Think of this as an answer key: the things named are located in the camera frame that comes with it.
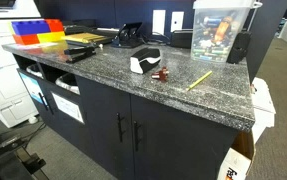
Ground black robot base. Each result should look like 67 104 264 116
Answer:
0 127 50 180

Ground black counter cabinet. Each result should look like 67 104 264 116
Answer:
1 42 256 180

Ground dark red small spool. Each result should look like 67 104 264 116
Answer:
150 66 170 83

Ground yellow pencil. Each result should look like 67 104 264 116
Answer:
186 70 214 92

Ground black hole punch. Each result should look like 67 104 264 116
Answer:
111 21 145 49

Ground black rectangular box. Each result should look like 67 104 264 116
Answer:
169 29 194 50

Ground black long stapler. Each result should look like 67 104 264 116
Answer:
63 44 97 64

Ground white lined trash bin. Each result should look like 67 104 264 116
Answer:
54 72 81 96
25 63 45 80

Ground yellow paper pad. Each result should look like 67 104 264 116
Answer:
63 32 107 45

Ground black paper tray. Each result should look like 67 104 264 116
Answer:
62 23 121 45

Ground clear plastic battery bin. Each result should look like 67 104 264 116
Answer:
190 0 264 63

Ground yellow toy brick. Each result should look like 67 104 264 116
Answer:
36 30 66 44

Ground red toy brick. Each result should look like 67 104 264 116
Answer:
44 18 65 33

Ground blue and white label sign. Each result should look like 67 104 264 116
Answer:
18 71 45 105

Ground cardboard shipping box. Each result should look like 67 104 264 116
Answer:
216 129 256 180

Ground white stacked boxes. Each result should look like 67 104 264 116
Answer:
250 76 277 145

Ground orange toy brick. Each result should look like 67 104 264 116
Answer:
12 33 41 46

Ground blue toy brick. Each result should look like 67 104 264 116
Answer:
10 19 52 37

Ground white office printer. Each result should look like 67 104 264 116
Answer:
0 0 42 129

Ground black cabinet door handle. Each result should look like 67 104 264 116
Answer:
132 120 143 152
116 112 126 144

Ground white wall outlet plate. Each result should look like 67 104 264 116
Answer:
151 9 167 36

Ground white wall switch plate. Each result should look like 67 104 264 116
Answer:
170 11 185 33

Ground black bin door handle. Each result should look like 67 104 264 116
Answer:
38 91 55 116

